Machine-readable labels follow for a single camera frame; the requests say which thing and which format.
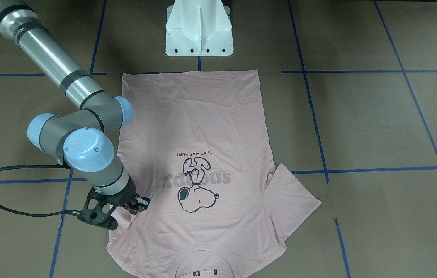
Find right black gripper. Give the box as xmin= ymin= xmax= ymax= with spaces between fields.
xmin=99 ymin=188 xmax=151 ymax=215

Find pink Snoopy t-shirt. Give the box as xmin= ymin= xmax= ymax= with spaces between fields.
xmin=107 ymin=70 xmax=321 ymax=278

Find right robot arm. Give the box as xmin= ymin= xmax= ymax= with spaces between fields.
xmin=0 ymin=0 xmax=158 ymax=214

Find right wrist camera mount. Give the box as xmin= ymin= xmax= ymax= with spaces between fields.
xmin=77 ymin=188 xmax=118 ymax=231

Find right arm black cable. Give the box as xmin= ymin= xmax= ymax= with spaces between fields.
xmin=0 ymin=165 xmax=82 ymax=217

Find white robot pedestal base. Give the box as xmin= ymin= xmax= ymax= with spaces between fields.
xmin=164 ymin=0 xmax=234 ymax=57

